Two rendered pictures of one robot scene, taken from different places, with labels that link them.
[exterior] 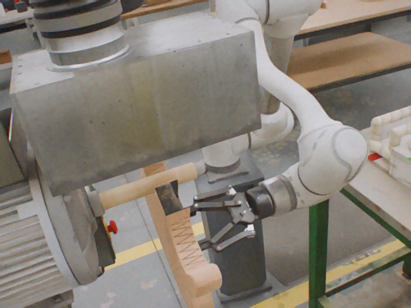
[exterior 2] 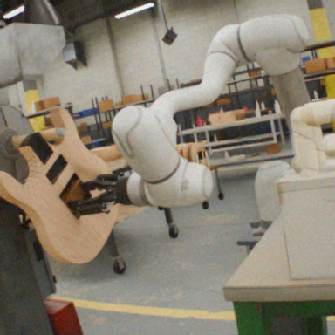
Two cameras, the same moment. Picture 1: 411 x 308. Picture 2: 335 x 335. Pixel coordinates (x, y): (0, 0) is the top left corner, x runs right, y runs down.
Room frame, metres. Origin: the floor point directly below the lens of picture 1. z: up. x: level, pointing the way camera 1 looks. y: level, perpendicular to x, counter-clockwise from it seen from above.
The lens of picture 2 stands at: (0.08, -0.97, 1.24)
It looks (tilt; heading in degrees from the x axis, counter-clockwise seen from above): 3 degrees down; 46
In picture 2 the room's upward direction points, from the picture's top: 11 degrees counter-clockwise
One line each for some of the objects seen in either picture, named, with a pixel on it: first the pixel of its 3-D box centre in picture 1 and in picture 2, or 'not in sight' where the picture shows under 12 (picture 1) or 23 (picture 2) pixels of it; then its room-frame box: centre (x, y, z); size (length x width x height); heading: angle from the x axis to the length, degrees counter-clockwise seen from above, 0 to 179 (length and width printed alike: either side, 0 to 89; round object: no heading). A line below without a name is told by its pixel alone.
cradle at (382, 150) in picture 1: (381, 149); not in sight; (1.01, -0.54, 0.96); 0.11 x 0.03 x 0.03; 17
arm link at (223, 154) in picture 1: (221, 134); (276, 188); (1.45, -0.08, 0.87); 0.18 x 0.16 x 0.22; 101
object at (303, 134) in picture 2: not in sight; (304, 146); (0.67, -0.65, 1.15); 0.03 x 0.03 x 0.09
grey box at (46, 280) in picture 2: not in sight; (18, 229); (0.64, 0.52, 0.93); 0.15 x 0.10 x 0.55; 107
